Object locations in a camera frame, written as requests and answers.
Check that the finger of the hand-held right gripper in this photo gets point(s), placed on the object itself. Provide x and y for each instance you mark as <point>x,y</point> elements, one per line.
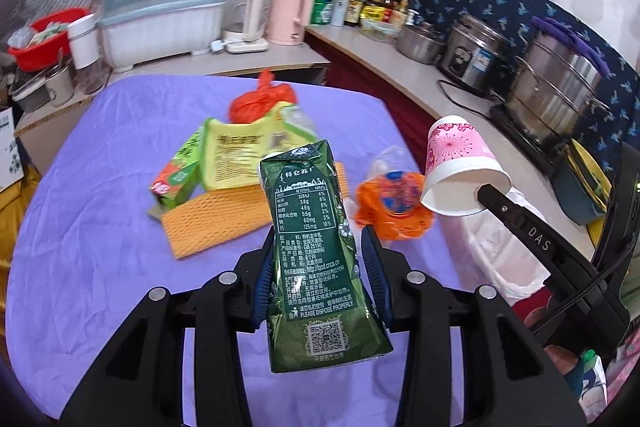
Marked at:
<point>520,222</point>

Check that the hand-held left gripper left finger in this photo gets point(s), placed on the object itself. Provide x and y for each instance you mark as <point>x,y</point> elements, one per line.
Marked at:
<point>264,292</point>

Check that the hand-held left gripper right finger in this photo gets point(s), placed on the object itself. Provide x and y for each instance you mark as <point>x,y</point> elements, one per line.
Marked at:
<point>377,282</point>

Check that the white plastic trash bag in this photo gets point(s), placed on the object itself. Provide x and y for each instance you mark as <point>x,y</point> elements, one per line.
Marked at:
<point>495,252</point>

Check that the green milk carton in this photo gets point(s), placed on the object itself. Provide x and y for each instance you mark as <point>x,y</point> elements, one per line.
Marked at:
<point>315,247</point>

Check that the orange plastic wrapper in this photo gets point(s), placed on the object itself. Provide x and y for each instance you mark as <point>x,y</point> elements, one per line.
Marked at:
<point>395,202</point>

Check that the pink floral paper cup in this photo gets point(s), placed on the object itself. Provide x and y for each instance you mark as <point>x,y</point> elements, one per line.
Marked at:
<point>460,157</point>

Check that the yellow foam fruit net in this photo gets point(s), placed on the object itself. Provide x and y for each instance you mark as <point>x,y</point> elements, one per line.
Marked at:
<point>210,219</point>

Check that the green red carton box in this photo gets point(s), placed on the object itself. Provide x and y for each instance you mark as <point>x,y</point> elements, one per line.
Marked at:
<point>177,174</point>

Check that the yellow green-edged packet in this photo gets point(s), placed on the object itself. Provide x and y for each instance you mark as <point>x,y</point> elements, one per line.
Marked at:
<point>240,147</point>

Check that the red plastic bag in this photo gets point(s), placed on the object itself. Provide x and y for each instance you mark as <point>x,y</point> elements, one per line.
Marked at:
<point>262,99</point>

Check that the person's right hand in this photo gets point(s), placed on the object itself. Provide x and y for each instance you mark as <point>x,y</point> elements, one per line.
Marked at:
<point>562,359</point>

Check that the grey pot yellow rim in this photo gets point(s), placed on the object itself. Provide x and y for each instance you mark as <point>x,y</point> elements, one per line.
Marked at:
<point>582,187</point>

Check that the black induction cooker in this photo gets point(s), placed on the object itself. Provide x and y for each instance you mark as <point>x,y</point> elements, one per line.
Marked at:
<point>535,147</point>

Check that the blue white packet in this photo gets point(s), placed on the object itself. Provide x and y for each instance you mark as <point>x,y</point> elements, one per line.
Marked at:
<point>590,382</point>

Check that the large steel steamer pot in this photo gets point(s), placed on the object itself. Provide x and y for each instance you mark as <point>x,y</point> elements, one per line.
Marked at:
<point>555,97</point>

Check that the purple tablecloth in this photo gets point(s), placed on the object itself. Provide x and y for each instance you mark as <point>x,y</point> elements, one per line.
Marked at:
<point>100,232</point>

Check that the steel rice cooker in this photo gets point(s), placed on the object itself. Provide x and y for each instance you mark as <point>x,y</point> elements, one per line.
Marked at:
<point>475,52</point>

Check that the dark red curtain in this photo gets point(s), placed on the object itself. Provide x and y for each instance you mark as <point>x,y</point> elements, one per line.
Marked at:
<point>380,77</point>

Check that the small steel pot with lid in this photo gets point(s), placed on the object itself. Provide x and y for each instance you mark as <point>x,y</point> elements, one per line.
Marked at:
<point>420,44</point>

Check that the clear glass food container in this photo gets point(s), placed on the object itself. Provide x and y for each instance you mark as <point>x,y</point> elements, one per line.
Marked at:
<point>382,31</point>

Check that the yellow capped sauce bottle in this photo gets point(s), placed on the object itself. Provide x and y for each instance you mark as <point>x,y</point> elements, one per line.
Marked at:
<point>406,13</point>

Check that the brown bottle red label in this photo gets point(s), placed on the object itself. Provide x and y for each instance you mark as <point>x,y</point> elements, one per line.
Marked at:
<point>391,9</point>

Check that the white power plug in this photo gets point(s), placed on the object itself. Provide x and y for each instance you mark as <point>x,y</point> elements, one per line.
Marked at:
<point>217,46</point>

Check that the yellow seasoning packet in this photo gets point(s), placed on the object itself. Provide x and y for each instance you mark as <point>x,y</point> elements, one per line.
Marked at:
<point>372,13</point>

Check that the dark soy sauce bottle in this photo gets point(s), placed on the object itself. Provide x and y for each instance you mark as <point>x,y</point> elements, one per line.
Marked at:
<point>354,9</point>

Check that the white glass electric kettle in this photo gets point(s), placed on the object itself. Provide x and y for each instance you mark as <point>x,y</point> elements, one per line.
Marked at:
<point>245,17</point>

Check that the white slim bottle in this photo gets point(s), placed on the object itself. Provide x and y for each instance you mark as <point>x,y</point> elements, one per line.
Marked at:
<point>341,4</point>

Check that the green round canister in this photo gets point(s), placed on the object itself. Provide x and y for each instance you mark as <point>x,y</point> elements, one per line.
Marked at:
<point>322,7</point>

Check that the pink electric kettle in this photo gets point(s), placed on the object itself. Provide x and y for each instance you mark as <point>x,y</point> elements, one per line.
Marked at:
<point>287,12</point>

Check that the white dish box grey lid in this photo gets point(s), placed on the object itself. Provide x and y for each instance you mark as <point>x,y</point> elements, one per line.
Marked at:
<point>160,22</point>

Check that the white cardboard box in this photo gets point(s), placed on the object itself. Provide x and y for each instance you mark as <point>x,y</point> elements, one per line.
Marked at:
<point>9,152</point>

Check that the small metal cup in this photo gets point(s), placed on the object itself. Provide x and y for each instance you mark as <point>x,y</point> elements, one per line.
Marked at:
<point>60,84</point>

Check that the white lidded glass jar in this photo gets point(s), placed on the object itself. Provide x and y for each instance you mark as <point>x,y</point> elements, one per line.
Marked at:
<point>85,42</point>

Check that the red plastic basin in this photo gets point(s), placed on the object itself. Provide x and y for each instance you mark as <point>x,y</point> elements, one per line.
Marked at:
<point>45,39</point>

